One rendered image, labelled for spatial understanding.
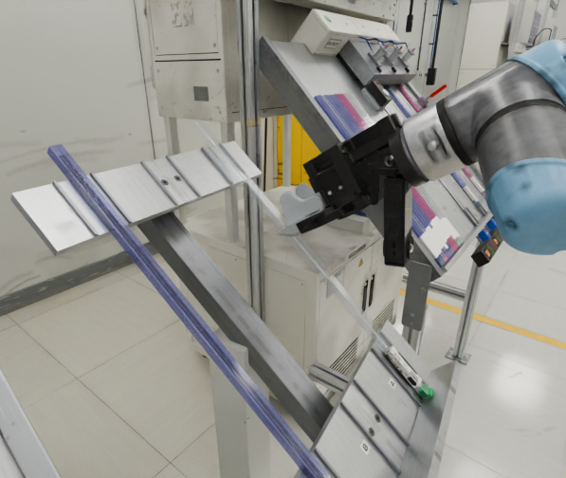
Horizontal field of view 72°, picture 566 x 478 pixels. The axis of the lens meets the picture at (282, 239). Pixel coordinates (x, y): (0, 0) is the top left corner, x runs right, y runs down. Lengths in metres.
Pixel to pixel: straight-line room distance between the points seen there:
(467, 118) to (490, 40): 4.06
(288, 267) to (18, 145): 1.56
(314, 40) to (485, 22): 3.39
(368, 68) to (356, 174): 0.82
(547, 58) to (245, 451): 0.58
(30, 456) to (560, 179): 0.47
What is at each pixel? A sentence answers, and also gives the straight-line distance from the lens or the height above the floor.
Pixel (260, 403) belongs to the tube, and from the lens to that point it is 0.40.
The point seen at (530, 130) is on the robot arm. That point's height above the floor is 1.09.
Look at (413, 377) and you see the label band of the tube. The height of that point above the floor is 0.75.
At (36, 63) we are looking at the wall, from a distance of 2.32.
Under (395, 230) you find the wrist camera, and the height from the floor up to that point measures 0.96.
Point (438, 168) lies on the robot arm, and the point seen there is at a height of 1.04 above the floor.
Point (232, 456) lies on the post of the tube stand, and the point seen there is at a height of 0.61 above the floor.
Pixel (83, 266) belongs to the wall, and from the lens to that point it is 2.53.
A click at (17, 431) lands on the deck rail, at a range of 0.43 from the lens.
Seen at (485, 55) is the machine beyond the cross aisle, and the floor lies 1.29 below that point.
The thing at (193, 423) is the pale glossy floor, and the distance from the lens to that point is 1.54.
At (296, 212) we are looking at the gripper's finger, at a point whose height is 0.96.
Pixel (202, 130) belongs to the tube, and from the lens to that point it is 0.60.
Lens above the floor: 1.13
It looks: 23 degrees down
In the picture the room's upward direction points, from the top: straight up
